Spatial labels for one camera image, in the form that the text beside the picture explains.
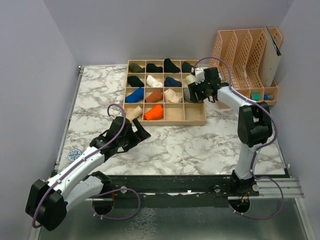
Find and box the pink file organizer rack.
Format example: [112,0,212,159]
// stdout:
[212,28,279,106]

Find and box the grey underwear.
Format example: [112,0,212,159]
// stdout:
[183,88,193,103]

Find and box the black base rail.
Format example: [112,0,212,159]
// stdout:
[48,173,261,209]

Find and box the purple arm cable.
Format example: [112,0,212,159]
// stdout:
[191,57,285,220]
[31,103,141,229]

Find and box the grey folder in rack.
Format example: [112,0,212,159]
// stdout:
[258,26,283,88]

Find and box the wooden compartment tray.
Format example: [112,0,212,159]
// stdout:
[123,58,207,126]

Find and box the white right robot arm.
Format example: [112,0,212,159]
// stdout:
[187,67,273,196]

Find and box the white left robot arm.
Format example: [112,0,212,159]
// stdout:
[25,116,151,231]

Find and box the navy rolled cloth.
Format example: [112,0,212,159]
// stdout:
[164,76,182,87]

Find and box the beige boxer underwear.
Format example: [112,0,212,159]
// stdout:
[164,88,183,104]

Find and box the blue grey cylinder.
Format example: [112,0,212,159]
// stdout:
[263,94,275,101]

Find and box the white rolled cloth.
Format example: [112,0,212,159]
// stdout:
[146,75,163,88]

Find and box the orange rolled cloth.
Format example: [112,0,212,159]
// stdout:
[143,104,164,121]

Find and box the blue rolled cloth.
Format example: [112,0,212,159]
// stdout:
[125,87,144,103]

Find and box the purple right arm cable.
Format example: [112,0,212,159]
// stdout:
[191,57,285,220]

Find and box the black rolled cloth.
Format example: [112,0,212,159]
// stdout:
[163,58,181,73]
[145,63,163,73]
[127,75,145,88]

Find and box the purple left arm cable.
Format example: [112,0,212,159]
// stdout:
[31,103,141,229]

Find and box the dark green rolled cloth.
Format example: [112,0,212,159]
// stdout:
[181,61,194,73]

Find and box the brown rolled cloth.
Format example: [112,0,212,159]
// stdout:
[145,89,163,103]

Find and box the olive green rolled cloth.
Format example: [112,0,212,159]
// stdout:
[128,62,145,73]

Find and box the pale green rolled cloth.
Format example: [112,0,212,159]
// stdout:
[185,74,196,85]

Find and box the black rolled cloth left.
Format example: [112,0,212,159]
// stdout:
[127,75,145,88]

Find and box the beige rolled cloth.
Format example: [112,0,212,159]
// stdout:
[126,106,143,121]

